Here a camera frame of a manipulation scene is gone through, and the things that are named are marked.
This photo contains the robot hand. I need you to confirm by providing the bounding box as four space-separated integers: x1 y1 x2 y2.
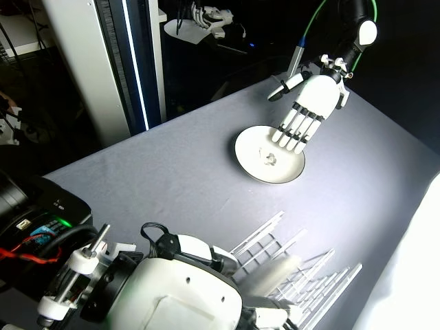
108 232 300 330
267 71 344 155

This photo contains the white round plate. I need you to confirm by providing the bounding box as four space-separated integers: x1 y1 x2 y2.
240 255 304 300
234 124 307 184

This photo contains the spare white robot hand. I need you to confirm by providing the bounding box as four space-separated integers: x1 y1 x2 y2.
190 1 234 30

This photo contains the grey metal bar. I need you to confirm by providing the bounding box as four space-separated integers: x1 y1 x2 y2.
273 44 306 85

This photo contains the grey table cloth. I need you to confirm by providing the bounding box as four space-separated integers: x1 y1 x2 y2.
0 70 440 330

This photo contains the white paper sheet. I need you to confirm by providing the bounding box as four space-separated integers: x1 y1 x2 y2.
164 19 214 45

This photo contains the white robot body column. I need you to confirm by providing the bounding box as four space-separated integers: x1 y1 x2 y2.
41 0 168 149

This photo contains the metal wire dish rack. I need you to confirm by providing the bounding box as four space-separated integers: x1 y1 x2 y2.
229 210 364 330

